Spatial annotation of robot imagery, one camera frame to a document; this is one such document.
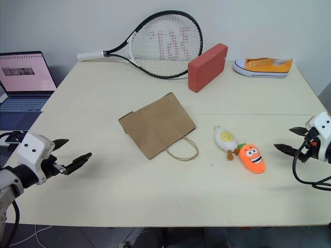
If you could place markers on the red brick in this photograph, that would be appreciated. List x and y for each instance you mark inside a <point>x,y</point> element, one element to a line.
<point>207,67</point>

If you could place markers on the orange carrot plush toy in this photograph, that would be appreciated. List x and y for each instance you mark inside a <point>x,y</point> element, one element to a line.
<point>252,157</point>

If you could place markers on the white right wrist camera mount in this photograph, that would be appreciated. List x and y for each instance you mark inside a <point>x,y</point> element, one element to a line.
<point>323,124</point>

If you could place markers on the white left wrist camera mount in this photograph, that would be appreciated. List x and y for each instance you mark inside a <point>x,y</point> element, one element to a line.
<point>33,149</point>

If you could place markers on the open laptop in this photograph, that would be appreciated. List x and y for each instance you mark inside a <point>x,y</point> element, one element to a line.
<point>23,72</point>

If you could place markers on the black perforated plate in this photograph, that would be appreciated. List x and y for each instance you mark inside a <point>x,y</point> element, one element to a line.
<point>5,155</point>

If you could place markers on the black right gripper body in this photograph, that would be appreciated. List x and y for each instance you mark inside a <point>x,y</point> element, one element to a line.
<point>311,152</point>

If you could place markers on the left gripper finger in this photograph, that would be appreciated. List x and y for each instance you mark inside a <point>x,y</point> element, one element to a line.
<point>60,143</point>
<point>77,162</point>

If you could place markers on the yellow canvas sneaker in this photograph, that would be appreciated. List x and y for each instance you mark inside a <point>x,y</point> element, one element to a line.
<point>271,67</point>

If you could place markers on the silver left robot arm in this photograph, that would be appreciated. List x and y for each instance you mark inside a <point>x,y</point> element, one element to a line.
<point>7,180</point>

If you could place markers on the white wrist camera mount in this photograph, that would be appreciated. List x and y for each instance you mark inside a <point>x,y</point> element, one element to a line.
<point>323,124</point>
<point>33,149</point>

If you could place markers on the brown paper bag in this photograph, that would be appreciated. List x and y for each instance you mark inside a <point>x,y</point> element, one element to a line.
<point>155,124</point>

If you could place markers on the egg plush toy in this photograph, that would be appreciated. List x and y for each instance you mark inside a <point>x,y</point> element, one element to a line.
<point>225,139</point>

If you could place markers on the black and white tennis racket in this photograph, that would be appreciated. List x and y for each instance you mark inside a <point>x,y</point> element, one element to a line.
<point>90,55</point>

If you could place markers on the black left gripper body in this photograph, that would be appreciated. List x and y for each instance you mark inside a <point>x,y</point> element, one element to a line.
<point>50,166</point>

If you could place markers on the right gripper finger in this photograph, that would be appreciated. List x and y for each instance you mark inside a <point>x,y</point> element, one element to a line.
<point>300,131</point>
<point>288,149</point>

